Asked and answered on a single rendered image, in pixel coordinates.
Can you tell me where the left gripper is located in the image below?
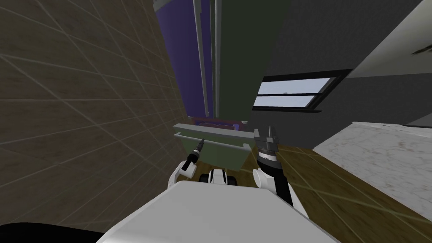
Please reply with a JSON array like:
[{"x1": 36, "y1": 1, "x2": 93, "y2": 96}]
[{"x1": 192, "y1": 138, "x2": 205, "y2": 158}]

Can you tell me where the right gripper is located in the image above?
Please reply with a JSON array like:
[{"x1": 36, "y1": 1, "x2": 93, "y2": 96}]
[{"x1": 254, "y1": 126, "x2": 280, "y2": 154}]

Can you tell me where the green drawer front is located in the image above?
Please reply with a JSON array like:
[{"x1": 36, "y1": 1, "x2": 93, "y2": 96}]
[{"x1": 173, "y1": 123, "x2": 256, "y2": 172}]

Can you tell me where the black framed window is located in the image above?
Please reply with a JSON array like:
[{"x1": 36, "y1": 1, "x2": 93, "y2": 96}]
[{"x1": 251, "y1": 69, "x2": 354, "y2": 113}]

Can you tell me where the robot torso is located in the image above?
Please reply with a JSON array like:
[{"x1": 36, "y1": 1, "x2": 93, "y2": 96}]
[{"x1": 96, "y1": 168, "x2": 342, "y2": 243}]

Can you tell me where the tall green and purple fridge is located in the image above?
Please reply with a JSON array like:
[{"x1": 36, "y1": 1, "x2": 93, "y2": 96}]
[{"x1": 152, "y1": 0, "x2": 292, "y2": 126}]

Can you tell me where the white marble counter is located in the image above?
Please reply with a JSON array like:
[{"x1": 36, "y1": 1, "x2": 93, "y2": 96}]
[{"x1": 312, "y1": 121, "x2": 432, "y2": 221}]

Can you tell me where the grey drawer handle bar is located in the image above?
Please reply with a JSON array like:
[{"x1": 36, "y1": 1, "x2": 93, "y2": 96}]
[{"x1": 173, "y1": 132, "x2": 253, "y2": 150}]

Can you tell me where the long grey fridge handle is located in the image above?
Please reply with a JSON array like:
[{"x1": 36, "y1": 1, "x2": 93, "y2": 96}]
[
  {"x1": 211, "y1": 0, "x2": 222, "y2": 118},
  {"x1": 192, "y1": 0, "x2": 211, "y2": 118}
]

